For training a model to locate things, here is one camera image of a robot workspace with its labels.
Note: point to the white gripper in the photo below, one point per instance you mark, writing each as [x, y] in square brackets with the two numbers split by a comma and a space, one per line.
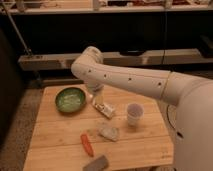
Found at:
[94, 90]

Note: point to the green ceramic bowl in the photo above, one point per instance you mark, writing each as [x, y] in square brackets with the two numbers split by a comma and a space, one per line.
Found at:
[70, 100]

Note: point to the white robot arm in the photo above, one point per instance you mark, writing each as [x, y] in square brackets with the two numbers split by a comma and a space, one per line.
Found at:
[191, 95]

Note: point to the white squeeze tube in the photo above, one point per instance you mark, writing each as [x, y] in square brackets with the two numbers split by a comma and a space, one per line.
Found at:
[105, 109]

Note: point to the wooden table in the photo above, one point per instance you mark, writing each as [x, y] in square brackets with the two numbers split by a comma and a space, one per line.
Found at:
[56, 144]

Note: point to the translucent plastic cup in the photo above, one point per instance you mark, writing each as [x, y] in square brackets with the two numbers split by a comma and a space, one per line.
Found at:
[134, 113]

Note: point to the orange carrot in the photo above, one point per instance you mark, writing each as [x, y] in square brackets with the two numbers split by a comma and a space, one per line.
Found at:
[87, 145]

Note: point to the long grey shelf beam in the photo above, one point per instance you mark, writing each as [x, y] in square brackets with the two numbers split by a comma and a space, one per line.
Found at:
[148, 58]

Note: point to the black round object on shelf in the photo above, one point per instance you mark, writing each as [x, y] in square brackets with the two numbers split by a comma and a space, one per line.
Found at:
[131, 52]

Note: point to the grey sponge block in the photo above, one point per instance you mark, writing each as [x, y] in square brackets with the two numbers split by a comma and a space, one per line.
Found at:
[99, 164]

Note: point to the diagonal metal pole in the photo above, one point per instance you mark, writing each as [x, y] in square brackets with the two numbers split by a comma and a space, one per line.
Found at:
[27, 50]

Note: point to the upper shelf board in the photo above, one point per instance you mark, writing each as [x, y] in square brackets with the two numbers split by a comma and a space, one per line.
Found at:
[30, 7]

